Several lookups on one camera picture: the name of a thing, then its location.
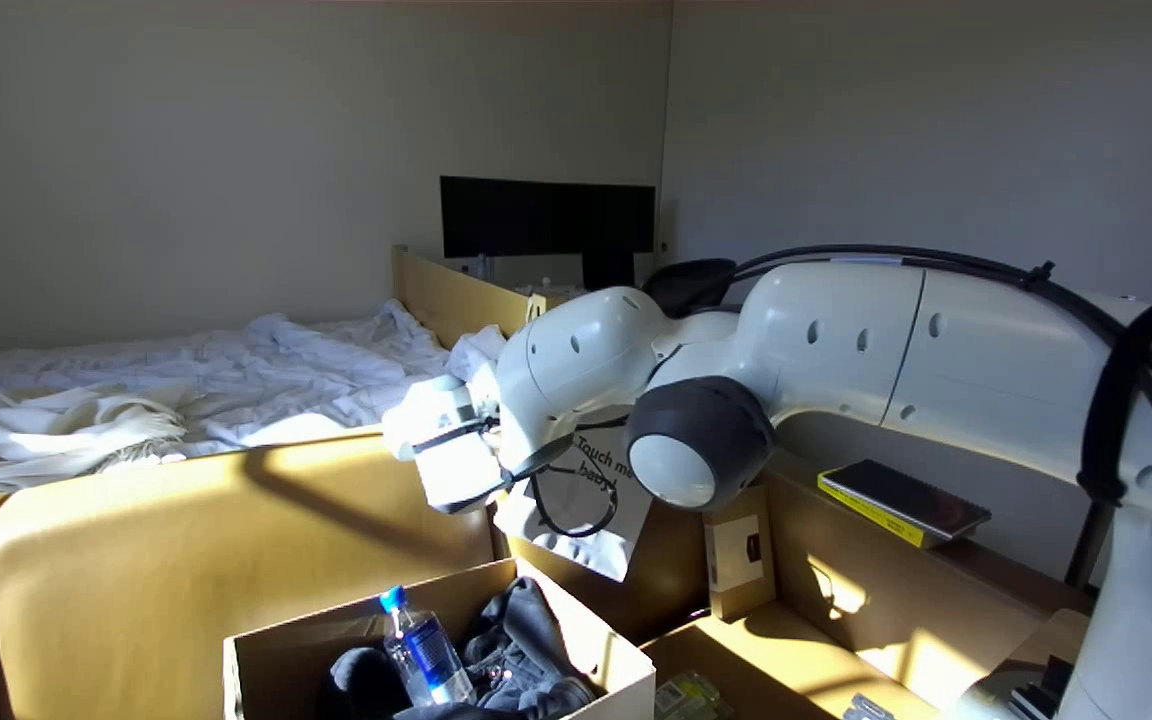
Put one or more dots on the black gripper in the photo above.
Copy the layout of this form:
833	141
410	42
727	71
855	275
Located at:
456	464

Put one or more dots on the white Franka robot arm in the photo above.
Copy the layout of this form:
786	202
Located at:
870	347

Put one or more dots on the open white cardboard box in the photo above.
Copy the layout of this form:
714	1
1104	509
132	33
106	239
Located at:
283	660

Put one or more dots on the large brown cardboard box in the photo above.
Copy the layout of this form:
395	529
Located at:
870	603

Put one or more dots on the wooden bed end board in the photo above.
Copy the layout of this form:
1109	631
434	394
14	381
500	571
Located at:
456	297

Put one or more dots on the clear plastic water bottle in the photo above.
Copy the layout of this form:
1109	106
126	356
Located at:
427	652

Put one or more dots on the dark clothing pile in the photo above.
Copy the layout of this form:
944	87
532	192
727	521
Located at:
522	660

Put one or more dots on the black monitor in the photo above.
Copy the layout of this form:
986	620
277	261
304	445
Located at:
539	223

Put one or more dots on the green shipping label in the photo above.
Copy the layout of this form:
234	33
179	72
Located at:
691	697

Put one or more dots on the dark book with yellow edge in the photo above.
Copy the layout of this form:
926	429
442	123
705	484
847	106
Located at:
902	500

